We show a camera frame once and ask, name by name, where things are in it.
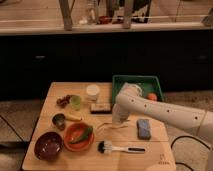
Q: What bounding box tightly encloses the green plastic cup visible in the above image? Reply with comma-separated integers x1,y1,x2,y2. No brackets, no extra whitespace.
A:
70,95,82,110

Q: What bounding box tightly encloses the small metal cup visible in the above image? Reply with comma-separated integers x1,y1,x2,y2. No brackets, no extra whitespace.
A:
52,113,65,130

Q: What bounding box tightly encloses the silver fork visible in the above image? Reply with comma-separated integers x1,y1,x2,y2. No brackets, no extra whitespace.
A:
96,123,128,133

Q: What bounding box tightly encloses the blue sponge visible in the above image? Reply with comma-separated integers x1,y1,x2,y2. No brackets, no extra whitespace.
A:
137,119,151,140

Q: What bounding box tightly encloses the dish brush with black handle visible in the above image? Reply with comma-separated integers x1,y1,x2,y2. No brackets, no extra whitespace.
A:
97,141,145,154

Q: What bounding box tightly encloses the green pepper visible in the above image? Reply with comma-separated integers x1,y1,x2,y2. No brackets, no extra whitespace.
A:
70,126,93,144

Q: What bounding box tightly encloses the wooden block eraser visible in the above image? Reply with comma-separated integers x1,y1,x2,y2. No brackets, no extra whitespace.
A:
90,103,111,114

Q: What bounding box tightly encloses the green plastic tray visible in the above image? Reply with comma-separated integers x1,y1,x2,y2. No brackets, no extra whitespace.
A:
112,75,164,103

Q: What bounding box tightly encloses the orange fruit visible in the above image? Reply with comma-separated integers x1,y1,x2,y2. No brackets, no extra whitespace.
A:
147,93,157,101

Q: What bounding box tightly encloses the orange bowl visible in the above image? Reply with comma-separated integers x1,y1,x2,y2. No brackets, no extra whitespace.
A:
63,122,94,152

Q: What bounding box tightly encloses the white plastic cup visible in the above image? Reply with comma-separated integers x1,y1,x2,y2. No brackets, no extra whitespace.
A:
86,84,100,101

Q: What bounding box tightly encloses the yellow banana toy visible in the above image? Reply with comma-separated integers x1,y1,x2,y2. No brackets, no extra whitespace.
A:
65,114,82,121

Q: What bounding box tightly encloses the red object on shelf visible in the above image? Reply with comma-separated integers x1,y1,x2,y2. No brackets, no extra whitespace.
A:
99,16,111,24

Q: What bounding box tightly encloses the black cable on floor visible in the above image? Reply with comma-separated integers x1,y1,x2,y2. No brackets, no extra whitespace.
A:
170,134,213,171

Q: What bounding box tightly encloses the dark purple bowl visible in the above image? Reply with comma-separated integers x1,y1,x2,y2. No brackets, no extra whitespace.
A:
34,132,62,161

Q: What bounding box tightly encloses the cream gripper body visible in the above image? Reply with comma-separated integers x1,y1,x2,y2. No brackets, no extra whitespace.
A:
112,111,126,125

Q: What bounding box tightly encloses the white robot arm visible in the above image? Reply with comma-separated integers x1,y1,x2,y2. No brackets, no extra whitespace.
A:
112,83,213,171

